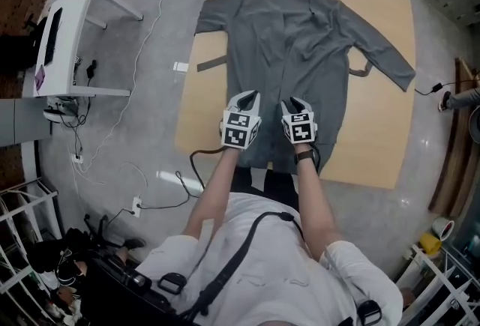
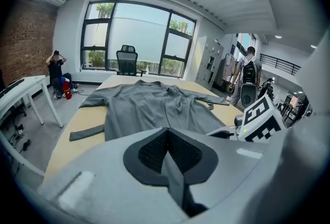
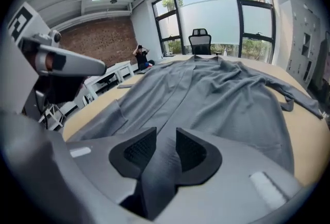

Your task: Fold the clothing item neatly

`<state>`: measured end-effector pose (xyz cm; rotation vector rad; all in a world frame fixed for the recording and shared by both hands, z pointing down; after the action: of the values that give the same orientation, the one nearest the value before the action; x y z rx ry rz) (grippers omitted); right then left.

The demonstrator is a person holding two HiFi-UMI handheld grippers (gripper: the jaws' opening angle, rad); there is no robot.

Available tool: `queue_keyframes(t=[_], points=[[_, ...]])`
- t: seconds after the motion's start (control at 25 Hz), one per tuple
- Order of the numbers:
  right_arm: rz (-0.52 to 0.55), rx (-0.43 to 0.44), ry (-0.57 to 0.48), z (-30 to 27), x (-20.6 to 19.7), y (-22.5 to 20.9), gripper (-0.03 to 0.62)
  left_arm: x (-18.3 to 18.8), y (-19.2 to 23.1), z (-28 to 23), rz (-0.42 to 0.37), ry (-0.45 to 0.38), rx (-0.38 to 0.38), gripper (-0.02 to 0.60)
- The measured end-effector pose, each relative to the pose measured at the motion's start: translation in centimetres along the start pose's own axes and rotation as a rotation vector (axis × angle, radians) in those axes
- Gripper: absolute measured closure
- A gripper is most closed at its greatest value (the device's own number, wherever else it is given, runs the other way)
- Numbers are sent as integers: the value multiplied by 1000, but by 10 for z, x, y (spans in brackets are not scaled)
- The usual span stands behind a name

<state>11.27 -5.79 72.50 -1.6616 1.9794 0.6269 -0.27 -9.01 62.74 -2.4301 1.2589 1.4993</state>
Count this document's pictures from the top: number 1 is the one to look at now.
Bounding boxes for black keyboard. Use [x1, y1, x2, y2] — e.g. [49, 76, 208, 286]
[43, 7, 63, 67]

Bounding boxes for looped white cable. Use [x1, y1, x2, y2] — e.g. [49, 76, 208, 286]
[70, 161, 149, 202]

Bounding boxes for white desk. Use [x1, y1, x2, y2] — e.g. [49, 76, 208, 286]
[32, 0, 144, 99]

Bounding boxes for grey partition panel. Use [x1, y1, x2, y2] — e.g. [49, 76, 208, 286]
[0, 97, 52, 148]

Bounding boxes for white shelf rack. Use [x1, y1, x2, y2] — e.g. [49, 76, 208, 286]
[397, 244, 480, 326]
[0, 178, 65, 326]

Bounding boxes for yellow cup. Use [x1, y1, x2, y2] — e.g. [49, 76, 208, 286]
[418, 232, 443, 256]

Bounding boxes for grey robe garment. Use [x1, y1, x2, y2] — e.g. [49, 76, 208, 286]
[193, 0, 417, 172]

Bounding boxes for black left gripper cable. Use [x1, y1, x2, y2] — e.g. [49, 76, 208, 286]
[189, 146, 226, 190]

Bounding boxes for wooden planks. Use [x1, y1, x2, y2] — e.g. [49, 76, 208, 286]
[427, 57, 480, 219]

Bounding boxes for black power adapter with cable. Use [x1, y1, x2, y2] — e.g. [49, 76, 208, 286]
[414, 81, 444, 96]

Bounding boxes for black camera rig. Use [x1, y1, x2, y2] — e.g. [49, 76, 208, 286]
[80, 255, 173, 326]

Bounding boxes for white round device with cables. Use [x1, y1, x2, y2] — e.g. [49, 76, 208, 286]
[43, 97, 82, 126]

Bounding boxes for person's left forearm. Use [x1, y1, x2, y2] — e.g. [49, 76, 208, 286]
[183, 147, 241, 243]

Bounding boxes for black floor cable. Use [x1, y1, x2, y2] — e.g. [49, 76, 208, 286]
[136, 170, 203, 210]

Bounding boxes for black wristwatch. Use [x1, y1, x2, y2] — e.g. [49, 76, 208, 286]
[293, 149, 316, 165]

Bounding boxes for person's black trousers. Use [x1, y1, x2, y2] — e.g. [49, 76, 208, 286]
[230, 166, 301, 213]

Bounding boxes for white bucket with red inside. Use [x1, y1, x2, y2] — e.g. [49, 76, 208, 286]
[431, 217, 455, 242]

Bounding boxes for black strap buckle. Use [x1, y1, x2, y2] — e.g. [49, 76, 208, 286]
[356, 300, 383, 326]
[157, 271, 188, 295]

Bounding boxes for long white cable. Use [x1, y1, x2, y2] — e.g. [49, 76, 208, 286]
[76, 0, 169, 174]

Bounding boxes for black shoulder strap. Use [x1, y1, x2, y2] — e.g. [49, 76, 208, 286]
[179, 211, 305, 322]

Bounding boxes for black padded office chair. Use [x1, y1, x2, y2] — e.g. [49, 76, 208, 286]
[0, 13, 48, 74]

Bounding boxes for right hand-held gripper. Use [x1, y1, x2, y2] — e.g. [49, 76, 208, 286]
[280, 96, 320, 145]

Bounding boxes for person's white shirt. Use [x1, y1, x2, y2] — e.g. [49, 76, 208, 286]
[136, 192, 404, 326]

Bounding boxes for person's right forearm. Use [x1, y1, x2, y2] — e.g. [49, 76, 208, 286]
[292, 142, 338, 262]

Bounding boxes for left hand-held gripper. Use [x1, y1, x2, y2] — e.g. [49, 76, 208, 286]
[220, 90, 263, 151]

